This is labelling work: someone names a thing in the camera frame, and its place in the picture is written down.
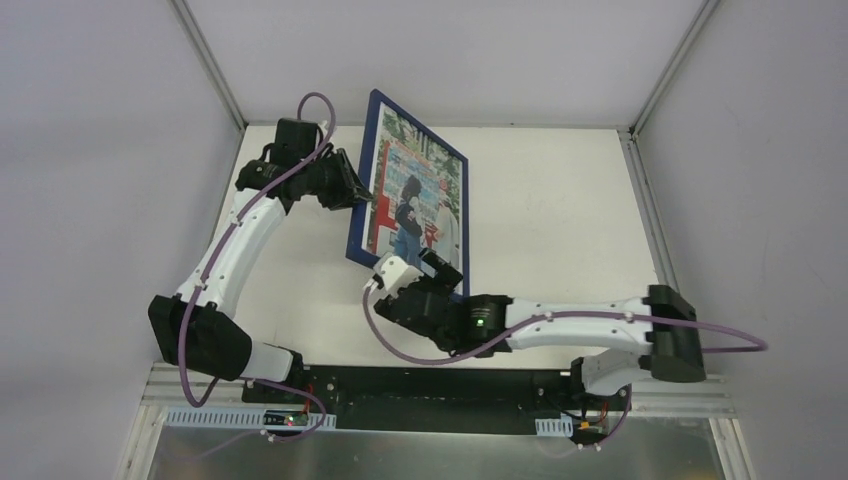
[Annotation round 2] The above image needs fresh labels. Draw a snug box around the blue wooden photo frame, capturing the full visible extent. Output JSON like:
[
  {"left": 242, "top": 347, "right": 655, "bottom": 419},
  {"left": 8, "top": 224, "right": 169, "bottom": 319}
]
[{"left": 346, "top": 90, "right": 470, "bottom": 296}]

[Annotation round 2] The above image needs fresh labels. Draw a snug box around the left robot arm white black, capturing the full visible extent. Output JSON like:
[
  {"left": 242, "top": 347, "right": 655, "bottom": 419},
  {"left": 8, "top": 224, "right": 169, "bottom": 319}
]
[{"left": 148, "top": 119, "right": 372, "bottom": 407}]

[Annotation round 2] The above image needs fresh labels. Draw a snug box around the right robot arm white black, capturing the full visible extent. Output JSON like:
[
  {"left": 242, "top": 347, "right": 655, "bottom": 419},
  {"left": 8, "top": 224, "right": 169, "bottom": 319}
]
[{"left": 362, "top": 250, "right": 707, "bottom": 410}]

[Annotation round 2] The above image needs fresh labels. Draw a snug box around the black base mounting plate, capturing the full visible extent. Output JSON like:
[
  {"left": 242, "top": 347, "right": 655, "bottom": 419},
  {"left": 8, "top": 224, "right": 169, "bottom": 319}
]
[{"left": 241, "top": 364, "right": 631, "bottom": 439}]

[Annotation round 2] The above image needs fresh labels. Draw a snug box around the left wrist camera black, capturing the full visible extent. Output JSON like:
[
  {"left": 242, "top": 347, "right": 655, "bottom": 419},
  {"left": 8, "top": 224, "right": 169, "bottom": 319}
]
[{"left": 270, "top": 118, "right": 324, "bottom": 168}]

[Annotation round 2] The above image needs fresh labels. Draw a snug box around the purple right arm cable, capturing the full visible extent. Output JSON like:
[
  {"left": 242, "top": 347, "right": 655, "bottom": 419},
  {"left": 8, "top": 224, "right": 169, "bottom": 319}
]
[{"left": 361, "top": 278, "right": 769, "bottom": 452}]

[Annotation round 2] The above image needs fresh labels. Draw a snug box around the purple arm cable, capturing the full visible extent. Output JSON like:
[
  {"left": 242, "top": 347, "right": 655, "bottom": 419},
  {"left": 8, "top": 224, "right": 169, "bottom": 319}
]
[
  {"left": 178, "top": 91, "right": 337, "bottom": 444},
  {"left": 361, "top": 278, "right": 769, "bottom": 452}
]

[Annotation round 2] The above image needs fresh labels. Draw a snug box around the aluminium front rail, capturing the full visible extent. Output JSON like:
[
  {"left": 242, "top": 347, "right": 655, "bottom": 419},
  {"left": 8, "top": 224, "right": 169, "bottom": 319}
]
[{"left": 141, "top": 362, "right": 738, "bottom": 419}]

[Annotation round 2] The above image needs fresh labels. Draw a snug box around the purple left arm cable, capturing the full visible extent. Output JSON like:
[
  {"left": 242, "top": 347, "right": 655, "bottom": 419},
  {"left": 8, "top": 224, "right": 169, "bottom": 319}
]
[{"left": 178, "top": 91, "right": 337, "bottom": 444}]

